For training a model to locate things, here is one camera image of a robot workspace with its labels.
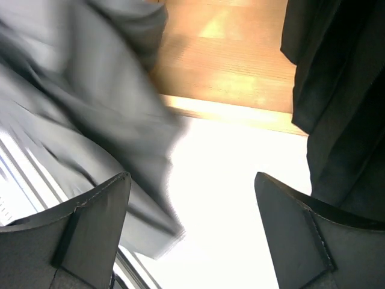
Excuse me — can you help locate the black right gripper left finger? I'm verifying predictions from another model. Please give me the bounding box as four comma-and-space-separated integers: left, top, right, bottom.
1, 172, 131, 288

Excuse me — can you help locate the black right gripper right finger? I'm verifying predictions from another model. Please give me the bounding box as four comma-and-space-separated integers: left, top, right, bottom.
254, 172, 384, 288

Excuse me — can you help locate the grey pleated skirt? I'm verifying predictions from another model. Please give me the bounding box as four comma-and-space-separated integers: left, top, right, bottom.
1, 1, 183, 258

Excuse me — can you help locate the black garment on rack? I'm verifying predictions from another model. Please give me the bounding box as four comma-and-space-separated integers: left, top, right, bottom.
280, 1, 384, 221

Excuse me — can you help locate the wooden clothes rack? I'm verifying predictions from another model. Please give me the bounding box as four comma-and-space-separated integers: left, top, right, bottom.
151, 1, 301, 135

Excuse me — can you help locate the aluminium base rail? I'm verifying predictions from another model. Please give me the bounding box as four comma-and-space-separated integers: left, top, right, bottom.
1, 132, 159, 288

